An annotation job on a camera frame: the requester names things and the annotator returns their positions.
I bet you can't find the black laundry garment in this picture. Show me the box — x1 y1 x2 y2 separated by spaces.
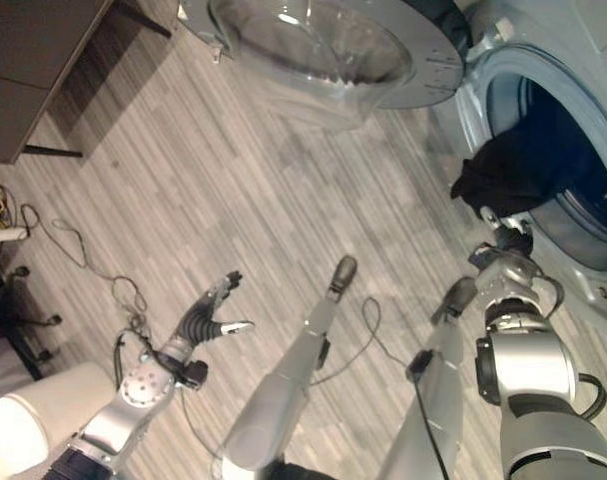
450 130 575 219

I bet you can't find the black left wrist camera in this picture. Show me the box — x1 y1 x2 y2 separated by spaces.
180 360 209 389

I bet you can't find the black office chair base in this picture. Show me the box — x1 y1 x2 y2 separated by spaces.
0 265 64 382

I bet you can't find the thin black floor cable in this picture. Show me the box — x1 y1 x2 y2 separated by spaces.
19 203 149 326

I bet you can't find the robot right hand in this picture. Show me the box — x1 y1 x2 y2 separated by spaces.
479 205 535 254

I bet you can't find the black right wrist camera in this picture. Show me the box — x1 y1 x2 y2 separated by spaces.
468 241 500 267

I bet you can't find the white pipe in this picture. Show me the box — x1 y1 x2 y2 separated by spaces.
0 227 32 246

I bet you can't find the robot left leg silver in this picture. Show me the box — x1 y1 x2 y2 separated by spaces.
221 292 340 474

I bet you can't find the robot leg silver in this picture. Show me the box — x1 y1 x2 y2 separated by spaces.
377 314 467 480
221 292 340 474

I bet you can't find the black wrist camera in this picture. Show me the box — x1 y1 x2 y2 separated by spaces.
468 241 500 267
180 360 209 389

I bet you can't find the robot right leg silver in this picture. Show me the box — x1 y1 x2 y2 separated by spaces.
377 314 467 480

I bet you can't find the robot left foot dark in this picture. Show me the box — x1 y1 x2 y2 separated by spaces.
329 255 359 296

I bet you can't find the robot right foot dark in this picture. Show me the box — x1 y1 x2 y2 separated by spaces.
431 276 479 324

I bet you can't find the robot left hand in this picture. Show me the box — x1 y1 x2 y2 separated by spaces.
165 270 256 359

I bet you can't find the robot foot dark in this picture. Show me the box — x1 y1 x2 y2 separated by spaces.
329 255 359 296
431 276 479 324

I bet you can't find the round glass washer door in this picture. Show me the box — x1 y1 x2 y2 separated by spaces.
176 0 467 132

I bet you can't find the black looped floor cable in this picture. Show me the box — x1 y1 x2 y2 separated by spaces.
310 296 409 386

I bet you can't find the grey front-load washing machine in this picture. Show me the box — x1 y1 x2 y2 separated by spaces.
427 0 607 327

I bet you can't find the dark wooden cabinet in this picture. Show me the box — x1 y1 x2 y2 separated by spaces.
0 0 179 165

